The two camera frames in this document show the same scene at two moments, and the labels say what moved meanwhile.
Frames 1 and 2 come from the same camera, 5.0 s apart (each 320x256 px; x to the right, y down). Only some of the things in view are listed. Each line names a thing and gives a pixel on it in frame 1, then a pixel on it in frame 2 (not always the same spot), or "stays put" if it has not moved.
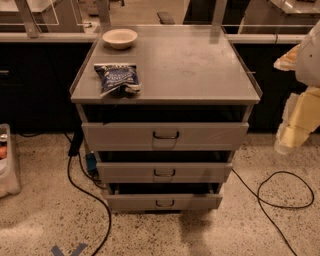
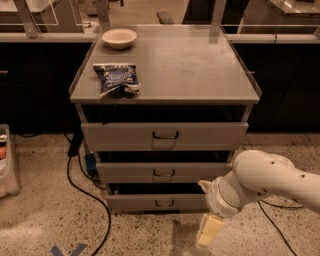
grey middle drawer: x=162 y=173 stays put
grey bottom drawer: x=165 y=202 stays put
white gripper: x=310 y=61 -> x=214 y=200
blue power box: x=91 y=161 stays put
